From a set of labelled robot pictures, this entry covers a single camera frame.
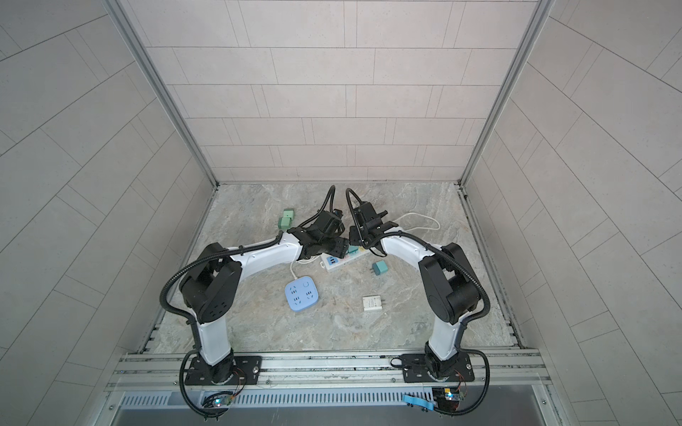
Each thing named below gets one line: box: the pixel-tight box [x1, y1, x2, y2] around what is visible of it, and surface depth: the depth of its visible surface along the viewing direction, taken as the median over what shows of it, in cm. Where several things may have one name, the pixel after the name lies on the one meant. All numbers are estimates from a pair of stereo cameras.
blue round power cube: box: [284, 276, 319, 312], surface depth 84 cm
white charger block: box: [362, 295, 387, 311], surface depth 83 cm
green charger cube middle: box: [277, 216, 293, 230], surface depth 104 cm
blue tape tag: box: [402, 394, 435, 412], surface depth 66 cm
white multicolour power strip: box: [320, 246, 371, 273], surface depth 91 cm
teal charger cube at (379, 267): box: [372, 260, 389, 277], surface depth 91 cm
